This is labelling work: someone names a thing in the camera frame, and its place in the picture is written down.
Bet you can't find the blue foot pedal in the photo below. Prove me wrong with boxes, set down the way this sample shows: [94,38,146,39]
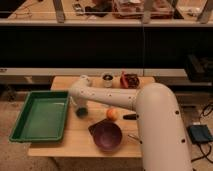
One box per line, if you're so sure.
[187,125,213,144]

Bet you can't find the orange fruit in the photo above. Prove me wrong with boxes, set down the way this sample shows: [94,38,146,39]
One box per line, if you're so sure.
[106,108,118,121]

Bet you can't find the green sponge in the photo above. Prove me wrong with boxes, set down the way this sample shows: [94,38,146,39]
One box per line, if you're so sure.
[75,107,88,118]

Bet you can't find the green plastic tray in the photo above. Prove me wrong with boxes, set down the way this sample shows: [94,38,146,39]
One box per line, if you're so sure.
[9,91,69,143]

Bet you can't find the red basket with items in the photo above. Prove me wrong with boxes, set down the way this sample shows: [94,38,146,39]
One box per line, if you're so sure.
[120,72,140,89]

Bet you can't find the dark brown square plate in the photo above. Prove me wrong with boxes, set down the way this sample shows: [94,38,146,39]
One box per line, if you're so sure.
[88,119,111,135]

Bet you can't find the black box on shelf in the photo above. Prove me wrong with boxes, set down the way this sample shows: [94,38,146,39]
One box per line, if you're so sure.
[185,55,213,82]

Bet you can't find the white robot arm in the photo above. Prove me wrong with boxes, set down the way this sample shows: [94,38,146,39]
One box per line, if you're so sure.
[69,75,193,171]

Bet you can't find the white cup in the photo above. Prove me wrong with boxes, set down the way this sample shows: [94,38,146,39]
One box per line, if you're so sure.
[102,73,113,88]

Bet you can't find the metal spoon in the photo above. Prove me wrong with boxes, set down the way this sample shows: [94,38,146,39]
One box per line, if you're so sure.
[128,134,142,144]

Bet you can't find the black handled knife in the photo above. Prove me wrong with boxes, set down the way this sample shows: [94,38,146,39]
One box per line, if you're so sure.
[123,114,137,120]

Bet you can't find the wooden table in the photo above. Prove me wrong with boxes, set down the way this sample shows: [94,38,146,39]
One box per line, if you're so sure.
[27,76,158,158]

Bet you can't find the purple bowl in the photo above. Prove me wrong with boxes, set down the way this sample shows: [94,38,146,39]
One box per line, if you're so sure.
[92,122,123,151]

